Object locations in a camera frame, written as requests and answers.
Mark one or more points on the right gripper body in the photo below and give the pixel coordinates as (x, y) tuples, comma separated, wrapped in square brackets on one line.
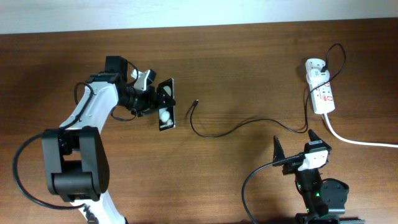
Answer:
[(291, 168)]

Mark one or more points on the white power strip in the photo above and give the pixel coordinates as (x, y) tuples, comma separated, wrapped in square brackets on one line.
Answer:
[(321, 95)]

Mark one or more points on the white USB charger plug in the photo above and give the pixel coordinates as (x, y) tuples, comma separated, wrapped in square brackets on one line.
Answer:
[(315, 75)]

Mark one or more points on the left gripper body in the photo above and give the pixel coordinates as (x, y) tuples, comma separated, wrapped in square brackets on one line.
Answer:
[(138, 100)]

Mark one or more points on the black Samsung Galaxy smartphone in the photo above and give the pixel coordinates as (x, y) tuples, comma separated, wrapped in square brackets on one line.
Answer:
[(167, 115)]

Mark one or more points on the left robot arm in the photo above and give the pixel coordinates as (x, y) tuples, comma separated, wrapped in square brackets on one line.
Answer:
[(76, 166)]

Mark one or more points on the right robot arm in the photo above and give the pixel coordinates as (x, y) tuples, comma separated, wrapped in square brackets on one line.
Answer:
[(324, 199)]

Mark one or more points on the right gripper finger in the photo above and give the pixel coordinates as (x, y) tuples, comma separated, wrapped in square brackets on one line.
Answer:
[(314, 139), (278, 155)]

